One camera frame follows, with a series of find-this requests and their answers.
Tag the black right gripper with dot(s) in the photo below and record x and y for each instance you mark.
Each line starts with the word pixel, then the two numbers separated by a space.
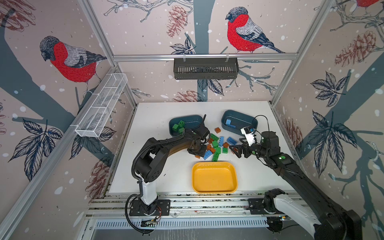
pixel 245 147

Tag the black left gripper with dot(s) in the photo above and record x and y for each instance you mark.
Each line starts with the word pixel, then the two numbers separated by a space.
pixel 202 152

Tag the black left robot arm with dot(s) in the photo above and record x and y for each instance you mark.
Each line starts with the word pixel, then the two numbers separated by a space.
pixel 149 163

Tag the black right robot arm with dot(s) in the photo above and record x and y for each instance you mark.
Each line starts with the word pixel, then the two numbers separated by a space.
pixel 324 219

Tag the long blue lego brick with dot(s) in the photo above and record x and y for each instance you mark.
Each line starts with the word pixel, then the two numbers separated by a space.
pixel 207 155

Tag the blue flat lego plate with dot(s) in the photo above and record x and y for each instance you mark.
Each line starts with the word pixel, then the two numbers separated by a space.
pixel 231 141

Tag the green two by three lego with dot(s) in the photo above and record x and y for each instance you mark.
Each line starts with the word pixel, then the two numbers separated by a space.
pixel 214 137

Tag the long green lego brick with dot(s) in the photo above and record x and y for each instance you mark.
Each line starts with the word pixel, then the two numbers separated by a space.
pixel 216 156

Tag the left dark teal bin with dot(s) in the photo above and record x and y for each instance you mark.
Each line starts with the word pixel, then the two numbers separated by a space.
pixel 191 122

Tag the dark teal bin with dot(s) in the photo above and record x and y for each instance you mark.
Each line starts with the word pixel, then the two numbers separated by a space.
pixel 191 122
pixel 239 121

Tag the right dark teal bin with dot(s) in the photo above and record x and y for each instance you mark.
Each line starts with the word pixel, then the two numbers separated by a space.
pixel 239 121

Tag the yellow plastic tray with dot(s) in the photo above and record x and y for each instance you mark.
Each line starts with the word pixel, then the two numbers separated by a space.
pixel 214 178

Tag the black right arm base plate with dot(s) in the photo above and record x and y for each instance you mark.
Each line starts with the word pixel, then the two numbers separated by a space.
pixel 263 206

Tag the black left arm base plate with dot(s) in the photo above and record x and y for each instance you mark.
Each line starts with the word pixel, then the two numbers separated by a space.
pixel 137 208

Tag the black hanging wire basket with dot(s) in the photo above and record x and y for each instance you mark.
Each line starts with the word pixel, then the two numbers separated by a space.
pixel 206 69

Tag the white wire mesh shelf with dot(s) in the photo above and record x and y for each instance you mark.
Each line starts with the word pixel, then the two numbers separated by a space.
pixel 97 115

